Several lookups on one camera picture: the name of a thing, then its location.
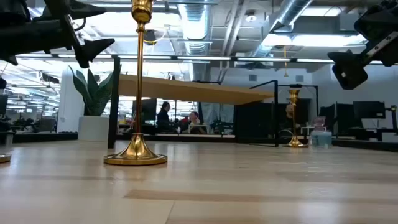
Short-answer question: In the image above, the green plant in white pot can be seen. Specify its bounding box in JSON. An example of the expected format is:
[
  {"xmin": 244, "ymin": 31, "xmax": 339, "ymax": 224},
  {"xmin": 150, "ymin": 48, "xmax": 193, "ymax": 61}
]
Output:
[{"xmin": 68, "ymin": 64, "xmax": 115, "ymax": 142}]

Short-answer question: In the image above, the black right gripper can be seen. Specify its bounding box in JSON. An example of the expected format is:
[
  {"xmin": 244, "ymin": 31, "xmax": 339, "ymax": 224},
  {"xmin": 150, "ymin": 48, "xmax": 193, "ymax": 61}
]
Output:
[{"xmin": 327, "ymin": 0, "xmax": 398, "ymax": 91}]

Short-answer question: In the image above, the tall gold candlestick holder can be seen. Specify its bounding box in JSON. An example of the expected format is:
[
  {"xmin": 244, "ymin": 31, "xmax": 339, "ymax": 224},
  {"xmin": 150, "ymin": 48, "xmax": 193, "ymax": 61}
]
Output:
[{"xmin": 103, "ymin": 0, "xmax": 168, "ymax": 166}]

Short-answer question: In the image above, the pink ribbed glass candle holder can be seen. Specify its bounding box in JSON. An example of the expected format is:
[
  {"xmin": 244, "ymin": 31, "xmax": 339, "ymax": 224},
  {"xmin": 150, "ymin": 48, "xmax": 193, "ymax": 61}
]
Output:
[{"xmin": 313, "ymin": 116, "xmax": 326, "ymax": 132}]

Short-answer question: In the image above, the short gold candlestick holder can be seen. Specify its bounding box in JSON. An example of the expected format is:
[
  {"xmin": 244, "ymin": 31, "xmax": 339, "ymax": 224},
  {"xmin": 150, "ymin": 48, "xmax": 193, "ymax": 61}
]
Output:
[{"xmin": 285, "ymin": 88, "xmax": 309, "ymax": 149}]

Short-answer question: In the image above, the blue candle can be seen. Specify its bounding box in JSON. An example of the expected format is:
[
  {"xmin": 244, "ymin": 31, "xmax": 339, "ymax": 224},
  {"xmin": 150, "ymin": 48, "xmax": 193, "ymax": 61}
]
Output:
[{"xmin": 310, "ymin": 130, "xmax": 333, "ymax": 148}]

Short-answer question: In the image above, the silver ceiling air duct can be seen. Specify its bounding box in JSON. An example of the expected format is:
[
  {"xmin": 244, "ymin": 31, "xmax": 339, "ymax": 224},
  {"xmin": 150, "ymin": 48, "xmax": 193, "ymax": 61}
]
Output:
[
  {"xmin": 248, "ymin": 0, "xmax": 313, "ymax": 58},
  {"xmin": 178, "ymin": 2, "xmax": 214, "ymax": 57}
]

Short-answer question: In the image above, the black office monitor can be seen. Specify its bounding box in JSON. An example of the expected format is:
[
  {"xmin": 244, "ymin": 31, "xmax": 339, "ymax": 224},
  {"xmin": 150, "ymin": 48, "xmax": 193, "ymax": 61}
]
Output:
[
  {"xmin": 353, "ymin": 100, "xmax": 387, "ymax": 119},
  {"xmin": 0, "ymin": 94, "xmax": 9, "ymax": 116},
  {"xmin": 131, "ymin": 98, "xmax": 158, "ymax": 123}
]

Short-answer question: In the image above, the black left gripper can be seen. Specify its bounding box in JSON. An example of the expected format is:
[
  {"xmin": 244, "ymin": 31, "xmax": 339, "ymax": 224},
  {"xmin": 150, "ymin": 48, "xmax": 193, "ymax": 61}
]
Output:
[{"xmin": 0, "ymin": 0, "xmax": 116, "ymax": 69}]

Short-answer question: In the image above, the wooden shelf with black legs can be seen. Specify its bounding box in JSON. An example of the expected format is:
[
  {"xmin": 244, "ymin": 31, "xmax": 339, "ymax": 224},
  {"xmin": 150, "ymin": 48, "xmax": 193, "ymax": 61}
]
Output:
[{"xmin": 106, "ymin": 57, "xmax": 280, "ymax": 149}]

